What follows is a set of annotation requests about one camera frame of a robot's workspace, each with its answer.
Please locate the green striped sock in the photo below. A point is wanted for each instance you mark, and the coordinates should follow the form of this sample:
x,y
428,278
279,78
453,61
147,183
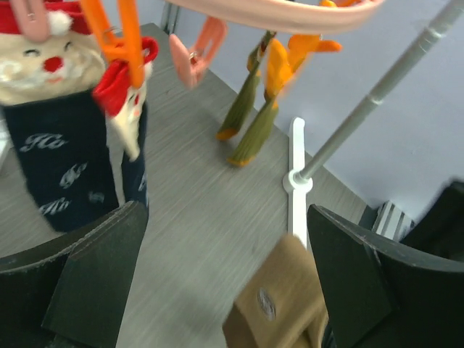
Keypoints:
x,y
256,135
244,101

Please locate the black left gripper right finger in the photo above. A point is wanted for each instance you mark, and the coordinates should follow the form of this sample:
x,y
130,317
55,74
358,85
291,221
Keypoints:
x,y
380,293

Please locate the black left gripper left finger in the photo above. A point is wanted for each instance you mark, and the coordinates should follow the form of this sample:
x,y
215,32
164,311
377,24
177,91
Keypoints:
x,y
72,291

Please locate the navy santa sock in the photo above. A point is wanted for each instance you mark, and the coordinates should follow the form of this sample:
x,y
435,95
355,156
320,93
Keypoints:
x,y
57,130
126,110

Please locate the orange clothespin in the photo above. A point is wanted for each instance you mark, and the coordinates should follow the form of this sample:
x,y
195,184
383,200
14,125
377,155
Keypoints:
x,y
338,3
128,47
284,62

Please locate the pink round sock hanger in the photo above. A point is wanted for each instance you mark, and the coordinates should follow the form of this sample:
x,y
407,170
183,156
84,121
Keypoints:
x,y
286,16

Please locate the pink clothespin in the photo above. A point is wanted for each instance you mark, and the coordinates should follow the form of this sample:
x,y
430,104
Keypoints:
x,y
192,64
31,18

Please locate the tan sock with oval patch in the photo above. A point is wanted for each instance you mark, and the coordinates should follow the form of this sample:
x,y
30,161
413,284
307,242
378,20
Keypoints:
x,y
282,304

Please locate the silver rack upright pole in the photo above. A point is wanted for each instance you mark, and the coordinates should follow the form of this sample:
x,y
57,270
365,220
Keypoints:
x,y
429,36

